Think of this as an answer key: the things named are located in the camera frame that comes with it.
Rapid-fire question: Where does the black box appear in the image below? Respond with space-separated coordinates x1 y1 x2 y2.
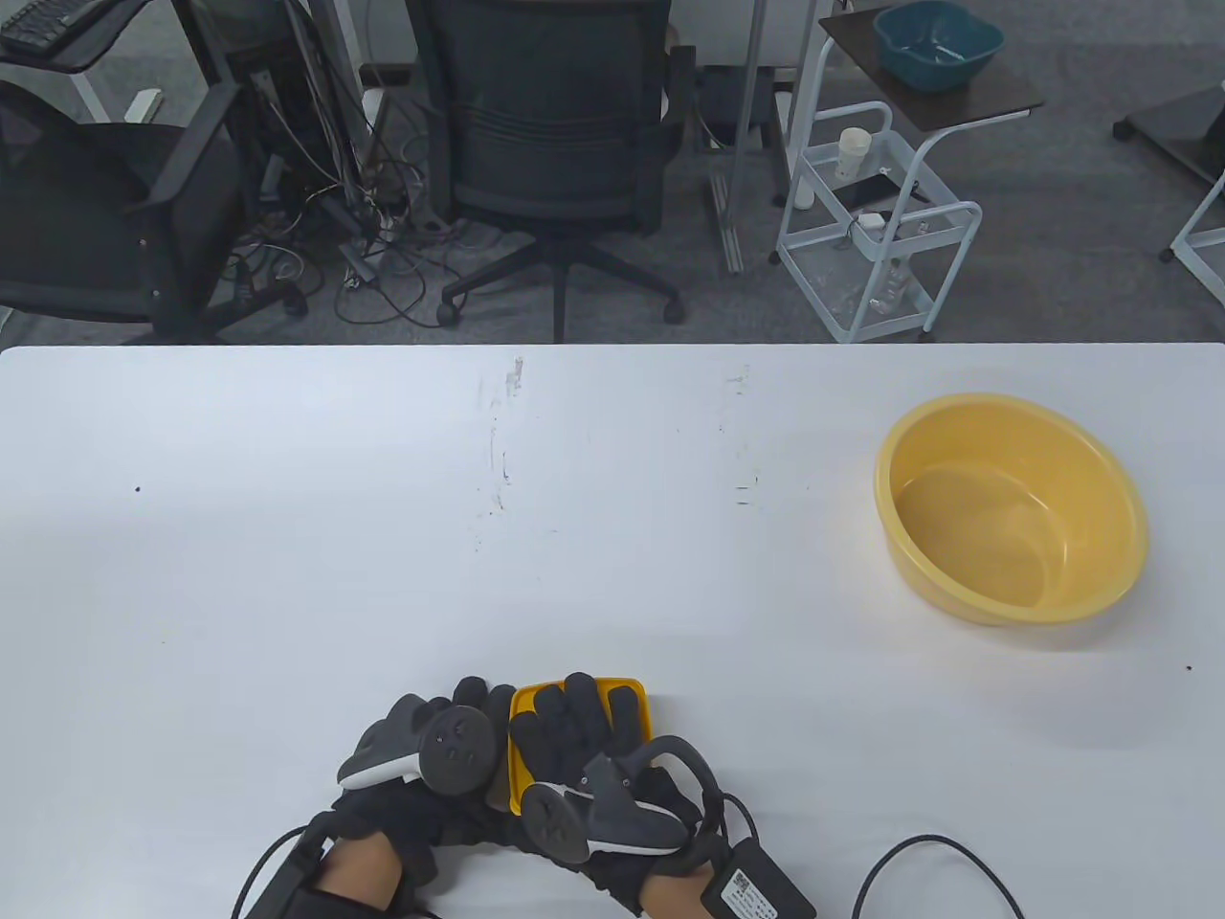
697 67 795 152

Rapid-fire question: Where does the silver metal stand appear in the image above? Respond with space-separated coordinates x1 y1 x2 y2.
708 0 776 274

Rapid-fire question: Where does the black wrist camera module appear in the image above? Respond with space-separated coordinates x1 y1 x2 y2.
703 841 816 919
254 814 331 919

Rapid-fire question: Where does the tangle of floor cables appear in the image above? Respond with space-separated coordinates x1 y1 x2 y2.
220 96 537 326

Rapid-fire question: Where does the orange plastic lid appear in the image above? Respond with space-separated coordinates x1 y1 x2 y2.
507 678 654 817

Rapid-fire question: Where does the dark wheeled platform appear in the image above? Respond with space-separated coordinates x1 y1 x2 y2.
1113 84 1225 183

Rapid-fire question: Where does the teal plastic basin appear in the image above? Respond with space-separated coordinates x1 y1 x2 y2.
873 0 1006 94

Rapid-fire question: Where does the grey white hand controller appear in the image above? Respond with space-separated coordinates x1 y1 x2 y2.
522 735 725 863
337 694 499 796

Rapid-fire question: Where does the clear plastic bottle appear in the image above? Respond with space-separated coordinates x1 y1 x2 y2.
866 258 910 317

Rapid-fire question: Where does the black armrest office chair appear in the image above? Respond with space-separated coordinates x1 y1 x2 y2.
0 81 307 346

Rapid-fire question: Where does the yellow plastic basin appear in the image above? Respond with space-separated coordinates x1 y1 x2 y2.
873 392 1149 628

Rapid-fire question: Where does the black keyboard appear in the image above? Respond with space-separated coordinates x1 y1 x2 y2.
0 0 92 54

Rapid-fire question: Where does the black mesh office chair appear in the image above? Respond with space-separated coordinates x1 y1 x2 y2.
407 0 698 344

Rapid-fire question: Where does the white metal frame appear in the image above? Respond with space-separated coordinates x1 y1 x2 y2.
1161 177 1225 307

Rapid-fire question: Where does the person's right hand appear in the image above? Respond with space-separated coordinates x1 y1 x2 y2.
507 672 738 910

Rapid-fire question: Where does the black glove cable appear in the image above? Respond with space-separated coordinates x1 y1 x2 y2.
230 828 307 919
852 836 1025 919

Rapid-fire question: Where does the black computer tower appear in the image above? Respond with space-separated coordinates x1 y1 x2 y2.
177 0 365 192

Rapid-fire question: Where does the person's right forearm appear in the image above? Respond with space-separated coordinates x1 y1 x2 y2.
639 876 714 919

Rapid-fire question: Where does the white utility cart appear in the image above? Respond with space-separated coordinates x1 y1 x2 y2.
777 8 1046 338

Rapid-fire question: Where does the person's left hand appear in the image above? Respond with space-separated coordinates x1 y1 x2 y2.
330 676 523 891

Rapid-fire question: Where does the grey keyboard tray desk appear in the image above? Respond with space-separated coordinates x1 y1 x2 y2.
0 0 145 125

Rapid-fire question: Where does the white rolling cart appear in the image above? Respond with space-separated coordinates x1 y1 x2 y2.
773 101 984 344

